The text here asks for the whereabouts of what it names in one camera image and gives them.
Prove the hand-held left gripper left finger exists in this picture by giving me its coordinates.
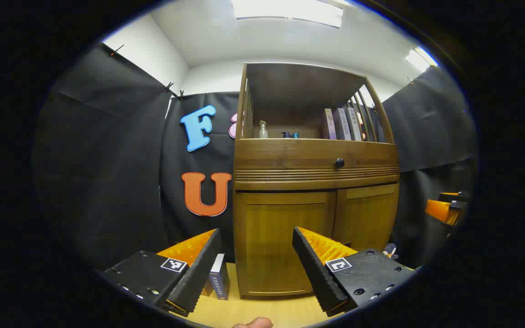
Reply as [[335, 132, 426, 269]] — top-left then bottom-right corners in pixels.
[[101, 228, 223, 318]]

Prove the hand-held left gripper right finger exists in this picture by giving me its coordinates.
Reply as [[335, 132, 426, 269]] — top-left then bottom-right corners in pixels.
[[292, 226, 416, 317]]

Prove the wooden shoe cabinet door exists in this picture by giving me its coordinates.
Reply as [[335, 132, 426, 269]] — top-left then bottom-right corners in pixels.
[[235, 191, 336, 297], [335, 184, 400, 256]]

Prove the wooden double-door shoe cabinet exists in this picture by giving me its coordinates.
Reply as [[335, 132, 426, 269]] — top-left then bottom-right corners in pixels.
[[233, 62, 401, 300]]

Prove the wooden cabinet drawer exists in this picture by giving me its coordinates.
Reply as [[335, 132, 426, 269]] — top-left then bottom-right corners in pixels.
[[234, 139, 400, 184]]

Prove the blue book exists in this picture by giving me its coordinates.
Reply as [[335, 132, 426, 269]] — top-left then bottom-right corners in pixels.
[[209, 254, 230, 300]]

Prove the small ceiling light panel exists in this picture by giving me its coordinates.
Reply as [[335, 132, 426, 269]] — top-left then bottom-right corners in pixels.
[[405, 46, 439, 72]]

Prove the mauve book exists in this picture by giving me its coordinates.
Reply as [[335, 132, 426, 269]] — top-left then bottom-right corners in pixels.
[[322, 108, 337, 140]]

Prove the black backdrop cloth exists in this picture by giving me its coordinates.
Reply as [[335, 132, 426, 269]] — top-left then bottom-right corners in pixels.
[[32, 43, 478, 272]]

